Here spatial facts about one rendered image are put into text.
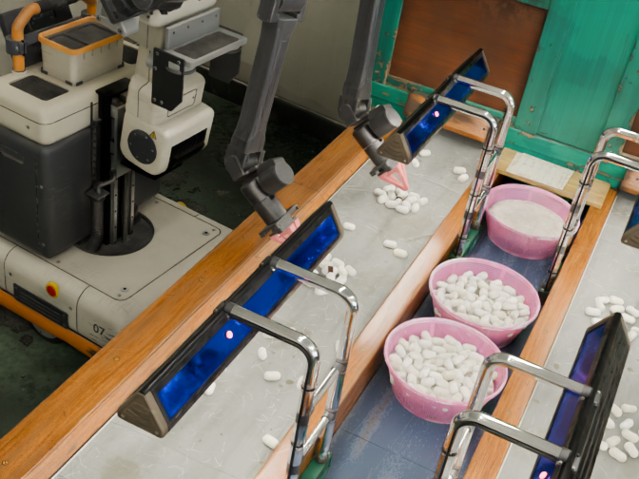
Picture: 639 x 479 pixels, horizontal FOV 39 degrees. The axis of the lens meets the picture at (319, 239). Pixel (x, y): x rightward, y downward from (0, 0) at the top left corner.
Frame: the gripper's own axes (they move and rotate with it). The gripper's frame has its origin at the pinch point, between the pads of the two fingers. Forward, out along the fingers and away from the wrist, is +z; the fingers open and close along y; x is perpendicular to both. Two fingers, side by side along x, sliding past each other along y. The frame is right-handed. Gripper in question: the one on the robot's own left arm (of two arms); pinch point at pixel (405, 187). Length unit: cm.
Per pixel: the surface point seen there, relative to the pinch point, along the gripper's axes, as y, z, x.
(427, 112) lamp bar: -10.6, -14.5, -23.8
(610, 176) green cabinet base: 51, 38, -27
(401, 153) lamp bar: -26.7, -11.9, -21.2
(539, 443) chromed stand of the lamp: -102, 23, -56
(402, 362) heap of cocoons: -54, 22, -7
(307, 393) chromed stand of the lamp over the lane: -102, 2, -26
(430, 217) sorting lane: 4.1, 11.2, 1.8
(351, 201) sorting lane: -2.1, -4.9, 14.9
